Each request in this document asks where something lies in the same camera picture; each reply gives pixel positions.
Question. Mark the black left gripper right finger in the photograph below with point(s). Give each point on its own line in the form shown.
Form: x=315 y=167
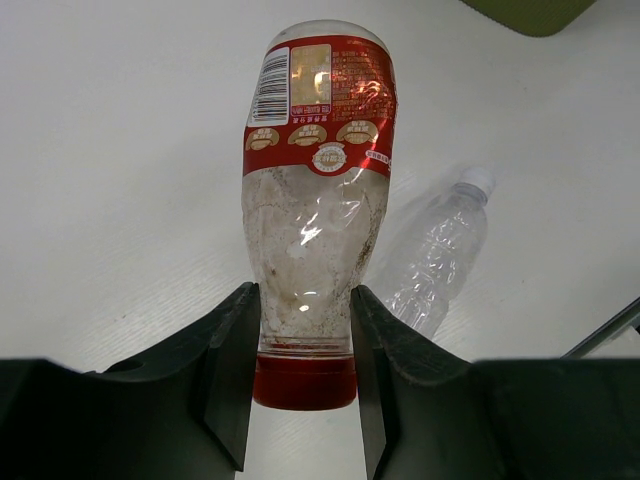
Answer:
x=427 y=414

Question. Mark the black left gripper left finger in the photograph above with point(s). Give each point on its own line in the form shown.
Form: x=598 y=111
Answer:
x=177 y=410

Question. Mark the clear bottle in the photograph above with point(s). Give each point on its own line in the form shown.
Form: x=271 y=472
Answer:
x=434 y=252

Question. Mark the red cap red label bottle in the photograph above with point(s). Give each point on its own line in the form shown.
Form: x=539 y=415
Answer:
x=315 y=185

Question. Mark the green mesh waste bin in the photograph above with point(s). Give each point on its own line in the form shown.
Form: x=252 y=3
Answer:
x=532 y=18

